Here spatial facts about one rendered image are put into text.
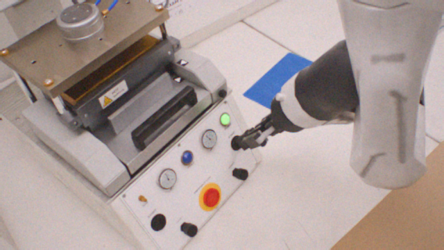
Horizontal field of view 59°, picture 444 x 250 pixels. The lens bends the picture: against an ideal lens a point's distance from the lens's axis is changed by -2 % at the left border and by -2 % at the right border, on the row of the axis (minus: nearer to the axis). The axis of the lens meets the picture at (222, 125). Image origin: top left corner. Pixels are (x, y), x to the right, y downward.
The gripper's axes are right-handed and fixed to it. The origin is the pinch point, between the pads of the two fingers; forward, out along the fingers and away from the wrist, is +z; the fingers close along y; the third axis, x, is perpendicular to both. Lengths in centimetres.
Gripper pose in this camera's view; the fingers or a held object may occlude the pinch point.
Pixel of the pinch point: (248, 139)
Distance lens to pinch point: 83.0
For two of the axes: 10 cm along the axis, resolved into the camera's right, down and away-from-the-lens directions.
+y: -6.3, 6.2, -4.7
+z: -3.6, 3.1, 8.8
